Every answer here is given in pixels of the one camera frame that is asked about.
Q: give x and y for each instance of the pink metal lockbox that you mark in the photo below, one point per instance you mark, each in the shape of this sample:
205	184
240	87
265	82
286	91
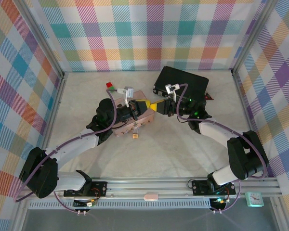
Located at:
144	119

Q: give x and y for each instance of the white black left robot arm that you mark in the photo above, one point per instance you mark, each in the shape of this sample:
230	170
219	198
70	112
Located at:
69	149

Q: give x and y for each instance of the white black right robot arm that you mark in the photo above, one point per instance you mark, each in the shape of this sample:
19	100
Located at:
243	154

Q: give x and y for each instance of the red triangular piece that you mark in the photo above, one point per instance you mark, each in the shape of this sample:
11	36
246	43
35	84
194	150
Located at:
209	97

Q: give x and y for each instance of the red green toy block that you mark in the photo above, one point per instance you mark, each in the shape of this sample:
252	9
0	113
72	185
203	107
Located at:
109	86

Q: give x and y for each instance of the black hard case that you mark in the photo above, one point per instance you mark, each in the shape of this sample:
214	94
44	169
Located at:
183	79

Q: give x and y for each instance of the pink white eraser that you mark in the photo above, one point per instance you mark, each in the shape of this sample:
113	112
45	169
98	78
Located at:
151	196

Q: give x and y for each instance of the left connector board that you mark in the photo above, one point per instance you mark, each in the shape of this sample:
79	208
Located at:
86	203

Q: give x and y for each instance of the connector board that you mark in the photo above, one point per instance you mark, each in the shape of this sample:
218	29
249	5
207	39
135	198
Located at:
86	203
219	202

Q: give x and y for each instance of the right connector board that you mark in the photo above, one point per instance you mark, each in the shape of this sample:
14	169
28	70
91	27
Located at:
219	202

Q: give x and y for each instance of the mint green small clock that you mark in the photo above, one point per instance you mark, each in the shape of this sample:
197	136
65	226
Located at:
254	199

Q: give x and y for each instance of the aluminium front frame rail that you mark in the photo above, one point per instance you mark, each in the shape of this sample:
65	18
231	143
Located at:
147	186

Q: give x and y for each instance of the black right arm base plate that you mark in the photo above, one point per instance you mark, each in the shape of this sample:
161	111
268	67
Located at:
200	187

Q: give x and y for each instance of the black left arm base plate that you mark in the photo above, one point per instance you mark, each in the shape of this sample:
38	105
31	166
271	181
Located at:
98	188

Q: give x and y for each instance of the aluminium right frame post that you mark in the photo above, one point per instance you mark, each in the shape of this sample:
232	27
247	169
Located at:
253	36

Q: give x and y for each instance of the aluminium frame post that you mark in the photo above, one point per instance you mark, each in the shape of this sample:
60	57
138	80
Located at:
41	36
253	36

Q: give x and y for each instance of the aluminium left frame post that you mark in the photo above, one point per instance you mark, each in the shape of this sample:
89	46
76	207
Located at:
41	36

